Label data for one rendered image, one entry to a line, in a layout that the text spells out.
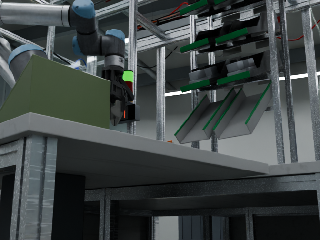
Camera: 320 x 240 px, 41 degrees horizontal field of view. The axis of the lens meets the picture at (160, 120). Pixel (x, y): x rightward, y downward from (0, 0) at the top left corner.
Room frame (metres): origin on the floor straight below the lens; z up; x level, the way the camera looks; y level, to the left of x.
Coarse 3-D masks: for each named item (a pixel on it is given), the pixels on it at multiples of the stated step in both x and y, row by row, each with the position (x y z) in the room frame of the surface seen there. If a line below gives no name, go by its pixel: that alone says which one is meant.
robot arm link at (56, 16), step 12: (0, 0) 1.37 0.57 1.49; (84, 0) 1.34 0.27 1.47; (0, 12) 1.35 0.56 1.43; (12, 12) 1.35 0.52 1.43; (24, 12) 1.35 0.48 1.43; (36, 12) 1.35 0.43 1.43; (48, 12) 1.35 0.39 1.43; (60, 12) 1.35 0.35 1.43; (72, 12) 1.35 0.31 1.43; (84, 12) 1.33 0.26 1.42; (0, 24) 1.40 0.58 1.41; (24, 24) 1.40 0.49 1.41; (36, 24) 1.39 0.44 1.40; (48, 24) 1.38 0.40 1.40; (60, 24) 1.38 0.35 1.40; (72, 24) 1.38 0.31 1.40; (84, 24) 1.37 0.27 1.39
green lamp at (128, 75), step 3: (126, 72) 1.86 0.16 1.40; (129, 72) 1.86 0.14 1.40; (132, 72) 1.87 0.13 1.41; (123, 75) 1.87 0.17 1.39; (126, 75) 1.86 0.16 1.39; (129, 75) 1.86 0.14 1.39; (132, 75) 1.87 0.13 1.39; (123, 78) 1.87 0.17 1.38; (126, 78) 1.86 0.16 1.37; (129, 78) 1.86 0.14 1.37; (132, 78) 1.87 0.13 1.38; (132, 81) 1.87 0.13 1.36
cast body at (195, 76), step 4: (196, 68) 1.47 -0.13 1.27; (192, 72) 1.47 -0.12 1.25; (196, 72) 1.46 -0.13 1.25; (200, 72) 1.47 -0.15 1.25; (204, 72) 1.48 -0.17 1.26; (192, 76) 1.48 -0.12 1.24; (196, 76) 1.47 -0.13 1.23; (200, 76) 1.47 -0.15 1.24; (204, 76) 1.48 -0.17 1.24; (192, 80) 1.48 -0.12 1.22; (196, 80) 1.46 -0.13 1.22; (200, 80) 1.47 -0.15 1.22
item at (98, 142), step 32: (0, 128) 0.69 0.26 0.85; (32, 128) 0.63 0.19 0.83; (64, 128) 0.67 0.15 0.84; (96, 128) 0.71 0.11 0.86; (64, 160) 0.90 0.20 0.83; (96, 160) 0.90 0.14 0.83; (128, 160) 0.90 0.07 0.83; (160, 160) 0.90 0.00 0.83; (192, 160) 0.90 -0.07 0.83; (224, 160) 0.98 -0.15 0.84
